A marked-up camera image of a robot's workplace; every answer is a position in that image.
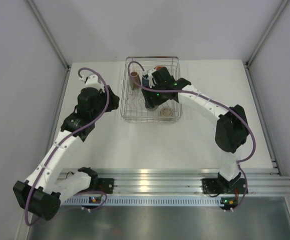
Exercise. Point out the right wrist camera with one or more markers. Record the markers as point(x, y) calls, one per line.
point(149, 75)

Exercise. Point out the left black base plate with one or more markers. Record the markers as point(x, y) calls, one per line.
point(105, 185)

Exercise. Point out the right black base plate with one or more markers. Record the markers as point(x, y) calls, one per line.
point(215, 186)

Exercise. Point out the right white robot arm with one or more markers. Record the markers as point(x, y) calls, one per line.
point(231, 127)

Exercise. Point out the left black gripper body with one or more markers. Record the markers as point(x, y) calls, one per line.
point(112, 105)

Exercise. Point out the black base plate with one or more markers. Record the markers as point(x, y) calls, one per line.
point(215, 186)
point(105, 185)

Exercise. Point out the aluminium rail frame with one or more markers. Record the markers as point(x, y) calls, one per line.
point(184, 182)

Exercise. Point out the metal wire dish rack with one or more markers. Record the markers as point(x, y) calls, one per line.
point(139, 69)

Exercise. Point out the dark blue cup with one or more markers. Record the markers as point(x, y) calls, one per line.
point(145, 82)

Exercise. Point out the black cup brown handle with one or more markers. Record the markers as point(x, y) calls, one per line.
point(134, 80)

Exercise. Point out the grey-green cup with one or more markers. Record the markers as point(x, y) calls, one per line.
point(149, 108)

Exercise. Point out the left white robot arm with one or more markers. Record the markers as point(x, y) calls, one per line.
point(40, 193)

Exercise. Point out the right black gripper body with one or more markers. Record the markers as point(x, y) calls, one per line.
point(157, 97)

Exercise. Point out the slotted cable duct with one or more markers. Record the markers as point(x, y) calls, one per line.
point(161, 201)

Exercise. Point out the orange cup black interior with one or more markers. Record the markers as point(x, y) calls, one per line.
point(158, 67)

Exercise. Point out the beige speckled cup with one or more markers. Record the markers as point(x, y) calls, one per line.
point(166, 112)

